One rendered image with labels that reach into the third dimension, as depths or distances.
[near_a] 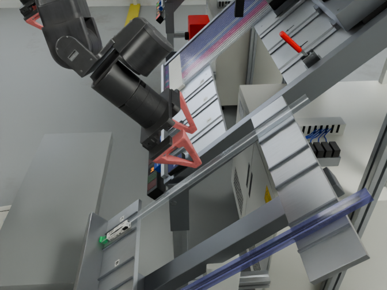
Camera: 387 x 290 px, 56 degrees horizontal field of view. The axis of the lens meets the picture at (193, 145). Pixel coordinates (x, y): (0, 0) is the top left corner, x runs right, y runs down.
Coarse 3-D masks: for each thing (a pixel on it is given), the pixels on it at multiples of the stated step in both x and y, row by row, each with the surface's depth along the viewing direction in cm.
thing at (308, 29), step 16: (304, 0) 98; (272, 16) 106; (288, 16) 99; (304, 16) 93; (320, 16) 88; (272, 32) 100; (288, 32) 94; (304, 32) 88; (320, 32) 84; (336, 32) 79; (352, 32) 75; (272, 48) 95; (288, 48) 89; (304, 48) 84; (320, 48) 80; (288, 64) 85; (304, 64) 81; (288, 80) 82
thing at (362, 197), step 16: (368, 192) 41; (336, 208) 43; (352, 208) 42; (304, 224) 45; (320, 224) 43; (272, 240) 46; (288, 240) 45; (240, 256) 48; (256, 256) 47; (224, 272) 49; (192, 288) 51
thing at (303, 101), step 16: (304, 96) 59; (288, 112) 60; (256, 128) 63; (272, 128) 61; (240, 144) 63; (224, 160) 65; (192, 176) 67; (176, 192) 69; (144, 208) 72; (128, 224) 73
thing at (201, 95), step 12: (204, 72) 116; (192, 84) 118; (204, 84) 112; (192, 96) 112; (204, 96) 107; (216, 96) 102; (180, 108) 114; (192, 108) 108; (204, 108) 102; (216, 108) 98; (180, 120) 107; (204, 120) 98; (216, 120) 94; (168, 132) 109; (204, 132) 94; (216, 132) 90; (192, 144) 95; (204, 144) 91
